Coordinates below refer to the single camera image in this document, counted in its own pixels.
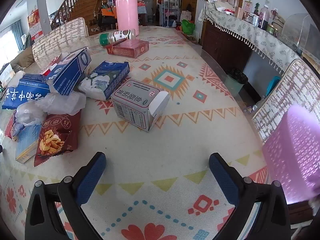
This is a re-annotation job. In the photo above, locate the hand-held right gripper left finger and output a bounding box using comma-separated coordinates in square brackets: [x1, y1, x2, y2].
[25, 152, 107, 240]

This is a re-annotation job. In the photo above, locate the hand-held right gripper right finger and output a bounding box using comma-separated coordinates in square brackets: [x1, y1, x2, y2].
[209, 152, 292, 240]

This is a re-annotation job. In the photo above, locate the red snack bag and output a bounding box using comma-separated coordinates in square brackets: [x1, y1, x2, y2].
[34, 110, 82, 167]

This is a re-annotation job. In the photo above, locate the light blue box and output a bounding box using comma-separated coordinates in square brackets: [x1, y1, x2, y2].
[15, 124, 43, 165]

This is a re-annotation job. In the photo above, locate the purple plastic basket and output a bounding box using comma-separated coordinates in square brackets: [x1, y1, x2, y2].
[262, 105, 320, 204]

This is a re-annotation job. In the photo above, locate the grey medicine box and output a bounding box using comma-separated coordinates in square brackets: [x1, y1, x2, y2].
[110, 79, 171, 132]

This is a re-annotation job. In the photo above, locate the blue tissue pack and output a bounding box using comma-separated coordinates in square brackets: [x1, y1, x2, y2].
[77, 61, 130, 101]

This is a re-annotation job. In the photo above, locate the blue and white box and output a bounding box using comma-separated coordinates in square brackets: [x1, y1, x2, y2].
[46, 47, 92, 96]

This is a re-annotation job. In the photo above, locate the dark blue printed bag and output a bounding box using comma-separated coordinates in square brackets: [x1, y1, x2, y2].
[2, 74, 50, 110]

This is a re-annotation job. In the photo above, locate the red and white paper box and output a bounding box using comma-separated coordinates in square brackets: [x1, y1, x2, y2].
[39, 55, 63, 77]

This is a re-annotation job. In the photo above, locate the green trash bin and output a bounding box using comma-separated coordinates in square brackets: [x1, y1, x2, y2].
[223, 67, 249, 93]

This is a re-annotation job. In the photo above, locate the blue plastic stool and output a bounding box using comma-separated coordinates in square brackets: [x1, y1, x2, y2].
[265, 76, 282, 98]

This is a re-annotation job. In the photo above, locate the patterned fabric chair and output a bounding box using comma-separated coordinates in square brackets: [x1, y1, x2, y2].
[32, 17, 90, 63]
[251, 59, 320, 144]

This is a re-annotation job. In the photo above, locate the white cardboard box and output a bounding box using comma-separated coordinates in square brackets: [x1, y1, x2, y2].
[0, 64, 15, 85]

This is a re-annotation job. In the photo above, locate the red flat carton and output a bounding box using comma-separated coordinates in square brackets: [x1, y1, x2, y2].
[106, 39, 150, 58]

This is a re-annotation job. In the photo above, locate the dark wooden sideboard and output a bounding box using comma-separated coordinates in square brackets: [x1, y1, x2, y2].
[201, 20, 253, 73]

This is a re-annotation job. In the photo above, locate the brown sofa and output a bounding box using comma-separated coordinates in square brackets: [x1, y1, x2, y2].
[10, 49, 34, 68]

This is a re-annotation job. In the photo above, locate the green-capped seasoning bottle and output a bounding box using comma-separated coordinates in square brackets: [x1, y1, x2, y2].
[99, 29, 137, 47]

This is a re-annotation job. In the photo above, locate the leaf-printed fringed cloth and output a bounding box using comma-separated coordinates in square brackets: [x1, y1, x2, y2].
[199, 4, 320, 67]

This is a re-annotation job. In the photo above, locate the green bag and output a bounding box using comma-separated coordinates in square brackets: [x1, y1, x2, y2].
[181, 19, 196, 34]

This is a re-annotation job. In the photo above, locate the green lidded jar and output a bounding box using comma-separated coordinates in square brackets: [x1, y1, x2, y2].
[266, 24, 278, 37]

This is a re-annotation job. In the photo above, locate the blue curtain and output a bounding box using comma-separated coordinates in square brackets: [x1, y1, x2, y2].
[11, 21, 24, 52]

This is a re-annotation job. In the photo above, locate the dark liquid bottle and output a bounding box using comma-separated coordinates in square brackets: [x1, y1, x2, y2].
[258, 5, 270, 30]

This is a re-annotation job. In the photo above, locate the pink thermos flask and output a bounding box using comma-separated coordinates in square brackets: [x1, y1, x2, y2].
[114, 0, 140, 37]

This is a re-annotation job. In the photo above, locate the clear mesh food cover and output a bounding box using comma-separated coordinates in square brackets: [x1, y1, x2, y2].
[277, 12, 320, 53]

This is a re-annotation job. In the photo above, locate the wooden staircase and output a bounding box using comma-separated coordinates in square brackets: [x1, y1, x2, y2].
[51, 0, 130, 30]

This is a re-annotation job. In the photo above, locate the white metal rack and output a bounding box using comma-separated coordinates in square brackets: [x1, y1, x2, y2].
[160, 0, 182, 28]

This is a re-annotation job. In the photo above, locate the red wall calendar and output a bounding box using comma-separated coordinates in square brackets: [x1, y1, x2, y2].
[27, 9, 43, 40]

